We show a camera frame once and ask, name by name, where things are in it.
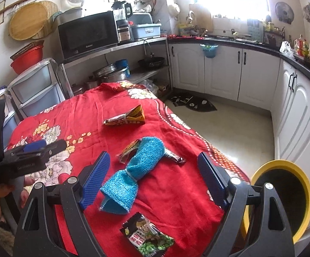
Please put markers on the teal drawer organizer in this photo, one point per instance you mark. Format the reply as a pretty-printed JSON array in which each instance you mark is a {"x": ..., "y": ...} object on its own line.
[{"x": 254, "y": 28}]

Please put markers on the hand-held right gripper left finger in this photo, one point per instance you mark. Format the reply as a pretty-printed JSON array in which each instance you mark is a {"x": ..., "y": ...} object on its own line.
[{"x": 96, "y": 176}]

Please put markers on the pale wooden cutting board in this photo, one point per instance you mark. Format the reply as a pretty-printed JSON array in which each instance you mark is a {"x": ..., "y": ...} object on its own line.
[{"x": 201, "y": 16}]

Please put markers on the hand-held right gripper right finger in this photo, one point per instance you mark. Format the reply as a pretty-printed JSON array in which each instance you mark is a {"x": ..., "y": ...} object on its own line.
[{"x": 211, "y": 176}]

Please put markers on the yellow red snack wrapper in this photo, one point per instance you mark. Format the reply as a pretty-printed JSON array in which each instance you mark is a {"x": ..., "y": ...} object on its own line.
[{"x": 134, "y": 115}]

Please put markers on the dark floor mat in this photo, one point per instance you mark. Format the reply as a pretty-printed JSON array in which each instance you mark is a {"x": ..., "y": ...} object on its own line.
[{"x": 195, "y": 103}]

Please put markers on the grey dish drainer cover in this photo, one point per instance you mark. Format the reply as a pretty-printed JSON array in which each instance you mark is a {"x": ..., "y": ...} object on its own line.
[{"x": 140, "y": 18}]

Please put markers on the black microwave oven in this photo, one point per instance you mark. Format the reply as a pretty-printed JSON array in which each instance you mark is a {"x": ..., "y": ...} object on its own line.
[{"x": 88, "y": 34}]

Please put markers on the grey lidded pot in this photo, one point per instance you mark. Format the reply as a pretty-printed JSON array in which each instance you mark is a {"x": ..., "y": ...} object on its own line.
[{"x": 69, "y": 16}]

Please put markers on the black green snack packet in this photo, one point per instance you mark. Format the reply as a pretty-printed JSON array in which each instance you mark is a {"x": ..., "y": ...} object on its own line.
[{"x": 144, "y": 238}]

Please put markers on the red floral blanket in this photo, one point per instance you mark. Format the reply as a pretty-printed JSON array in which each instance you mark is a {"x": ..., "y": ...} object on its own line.
[{"x": 90, "y": 112}]

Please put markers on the clear plastic bag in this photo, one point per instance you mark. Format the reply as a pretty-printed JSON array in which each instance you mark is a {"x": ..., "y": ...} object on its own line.
[{"x": 286, "y": 47}]

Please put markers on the blue mesh scrubbing cloth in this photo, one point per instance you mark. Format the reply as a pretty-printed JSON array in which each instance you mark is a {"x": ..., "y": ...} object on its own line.
[{"x": 144, "y": 152}]

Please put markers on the steel cooking pot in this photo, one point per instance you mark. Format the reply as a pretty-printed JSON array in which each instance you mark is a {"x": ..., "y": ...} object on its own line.
[{"x": 114, "y": 74}]

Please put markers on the dark spice jar rack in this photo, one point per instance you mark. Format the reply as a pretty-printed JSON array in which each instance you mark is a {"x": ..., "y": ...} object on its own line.
[{"x": 272, "y": 33}]

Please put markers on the round woven bamboo mat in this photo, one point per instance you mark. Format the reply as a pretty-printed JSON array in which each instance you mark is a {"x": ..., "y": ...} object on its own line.
[{"x": 52, "y": 16}]

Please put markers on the steel sink faucet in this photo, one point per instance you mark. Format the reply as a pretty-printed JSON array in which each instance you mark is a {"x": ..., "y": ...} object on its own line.
[{"x": 191, "y": 14}]

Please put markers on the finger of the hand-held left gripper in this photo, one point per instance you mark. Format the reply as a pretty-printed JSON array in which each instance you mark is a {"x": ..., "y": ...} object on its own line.
[
  {"x": 34, "y": 146},
  {"x": 55, "y": 146}
]

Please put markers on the stainless steel shelf rack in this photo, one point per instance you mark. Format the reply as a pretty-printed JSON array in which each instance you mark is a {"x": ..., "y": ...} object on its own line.
[{"x": 133, "y": 45}]

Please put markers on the small hanging utensil set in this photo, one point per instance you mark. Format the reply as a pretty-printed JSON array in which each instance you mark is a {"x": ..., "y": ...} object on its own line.
[{"x": 309, "y": 12}]

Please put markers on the red label sauce bottle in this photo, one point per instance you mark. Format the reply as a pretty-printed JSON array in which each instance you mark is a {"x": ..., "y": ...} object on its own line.
[{"x": 300, "y": 45}]

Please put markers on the red plastic basin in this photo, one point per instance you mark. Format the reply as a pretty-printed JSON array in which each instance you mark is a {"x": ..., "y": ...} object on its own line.
[{"x": 27, "y": 61}]

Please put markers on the round bamboo tray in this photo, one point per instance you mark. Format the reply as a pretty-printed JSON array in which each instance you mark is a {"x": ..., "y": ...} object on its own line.
[{"x": 27, "y": 21}]

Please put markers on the black silver blender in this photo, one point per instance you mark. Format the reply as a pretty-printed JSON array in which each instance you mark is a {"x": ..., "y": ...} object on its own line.
[{"x": 123, "y": 26}]

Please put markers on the grey round wall fan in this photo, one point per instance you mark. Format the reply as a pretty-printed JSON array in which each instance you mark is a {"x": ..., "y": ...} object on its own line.
[{"x": 284, "y": 12}]

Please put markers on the brown woven basket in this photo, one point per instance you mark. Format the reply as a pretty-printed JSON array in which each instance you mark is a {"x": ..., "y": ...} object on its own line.
[{"x": 26, "y": 48}]

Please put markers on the blue hanging cabinet bin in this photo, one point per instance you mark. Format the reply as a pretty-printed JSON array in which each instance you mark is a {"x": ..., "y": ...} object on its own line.
[{"x": 209, "y": 50}]

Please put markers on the dark red snack wrapper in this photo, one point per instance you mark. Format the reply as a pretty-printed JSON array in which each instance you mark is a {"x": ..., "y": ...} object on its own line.
[{"x": 126, "y": 152}]

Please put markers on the red dish cloth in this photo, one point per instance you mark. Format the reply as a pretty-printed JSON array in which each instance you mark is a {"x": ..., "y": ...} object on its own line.
[{"x": 175, "y": 35}]

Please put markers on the black wok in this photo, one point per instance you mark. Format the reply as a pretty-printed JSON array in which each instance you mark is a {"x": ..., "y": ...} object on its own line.
[{"x": 152, "y": 62}]

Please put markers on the yellow rimmed trash bin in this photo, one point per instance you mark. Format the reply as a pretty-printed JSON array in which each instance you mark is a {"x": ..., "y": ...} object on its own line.
[{"x": 309, "y": 192}]

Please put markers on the blue grey plastic dish tub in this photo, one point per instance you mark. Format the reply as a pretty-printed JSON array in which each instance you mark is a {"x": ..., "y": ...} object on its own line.
[{"x": 145, "y": 31}]

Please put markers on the white hanging colander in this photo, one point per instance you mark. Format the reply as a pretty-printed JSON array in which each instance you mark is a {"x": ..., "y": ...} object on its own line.
[{"x": 173, "y": 10}]

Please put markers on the plastic drawer unit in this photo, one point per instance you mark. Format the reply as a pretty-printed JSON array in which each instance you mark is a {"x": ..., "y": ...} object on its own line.
[{"x": 34, "y": 85}]

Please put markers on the blue tin can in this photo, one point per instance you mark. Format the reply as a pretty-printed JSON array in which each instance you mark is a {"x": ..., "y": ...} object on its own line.
[{"x": 122, "y": 64}]

